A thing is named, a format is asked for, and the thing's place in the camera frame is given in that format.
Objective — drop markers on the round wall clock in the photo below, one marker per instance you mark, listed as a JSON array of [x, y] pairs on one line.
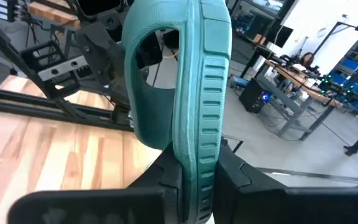
[[322, 32]]

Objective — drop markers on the green rubber slide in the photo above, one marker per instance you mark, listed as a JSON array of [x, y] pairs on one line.
[[210, 93]]

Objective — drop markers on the wooden desk with grey legs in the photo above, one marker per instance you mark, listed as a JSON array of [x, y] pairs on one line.
[[291, 74]]

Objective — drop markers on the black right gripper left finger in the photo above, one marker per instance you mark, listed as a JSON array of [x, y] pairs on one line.
[[154, 202]]

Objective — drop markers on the black computer tower blue light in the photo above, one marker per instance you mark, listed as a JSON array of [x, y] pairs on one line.
[[253, 95]]

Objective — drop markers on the wooden bench top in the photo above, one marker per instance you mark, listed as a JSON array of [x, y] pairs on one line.
[[51, 14]]

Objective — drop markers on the black box with white labels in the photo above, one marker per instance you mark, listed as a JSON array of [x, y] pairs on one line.
[[6, 9]]

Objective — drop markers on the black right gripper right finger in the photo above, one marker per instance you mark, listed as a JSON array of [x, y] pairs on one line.
[[244, 202]]

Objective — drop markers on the black wall monitor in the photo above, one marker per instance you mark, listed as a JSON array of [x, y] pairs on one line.
[[283, 35]]

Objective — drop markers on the black metal table frame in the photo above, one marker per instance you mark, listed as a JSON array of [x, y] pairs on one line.
[[42, 104]]

